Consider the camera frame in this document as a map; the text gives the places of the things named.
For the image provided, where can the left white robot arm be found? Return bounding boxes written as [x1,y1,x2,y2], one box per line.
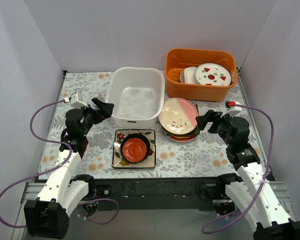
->
[24,97,114,240]

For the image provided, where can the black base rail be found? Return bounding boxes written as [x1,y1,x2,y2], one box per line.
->
[86,177,235,215]

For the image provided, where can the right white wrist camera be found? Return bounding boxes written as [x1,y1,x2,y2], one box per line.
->
[221,100,242,118]

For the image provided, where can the white watermelon pattern plate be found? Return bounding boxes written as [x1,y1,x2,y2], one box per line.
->
[195,63,232,86]

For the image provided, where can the round white dish in bin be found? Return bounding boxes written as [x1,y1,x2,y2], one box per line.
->
[179,71,185,83]

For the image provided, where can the orange red small saucer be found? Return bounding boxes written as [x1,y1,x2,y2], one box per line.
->
[122,137,147,163]

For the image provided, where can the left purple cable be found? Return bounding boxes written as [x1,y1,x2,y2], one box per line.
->
[0,99,120,229]

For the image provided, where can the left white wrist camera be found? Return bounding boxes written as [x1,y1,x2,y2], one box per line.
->
[63,91,88,109]

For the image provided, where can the black bowl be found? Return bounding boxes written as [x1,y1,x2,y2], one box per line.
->
[120,133,151,164]

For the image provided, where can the orange plastic bin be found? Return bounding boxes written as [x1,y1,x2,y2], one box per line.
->
[164,48,238,102]

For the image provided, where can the pink and cream round plate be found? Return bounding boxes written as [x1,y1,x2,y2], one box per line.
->
[158,97,199,135]

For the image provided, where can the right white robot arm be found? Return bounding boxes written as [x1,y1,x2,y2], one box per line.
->
[196,110,300,240]

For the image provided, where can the white plastic bin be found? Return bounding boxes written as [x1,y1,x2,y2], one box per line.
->
[105,67,165,129]

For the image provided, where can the red rimmed round plate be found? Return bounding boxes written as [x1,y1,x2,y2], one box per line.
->
[165,134,198,143]

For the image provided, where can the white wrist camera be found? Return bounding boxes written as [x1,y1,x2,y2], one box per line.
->
[63,91,88,109]
[221,100,242,118]

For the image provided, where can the square cream floral plate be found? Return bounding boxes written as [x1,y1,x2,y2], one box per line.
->
[112,129,156,169]

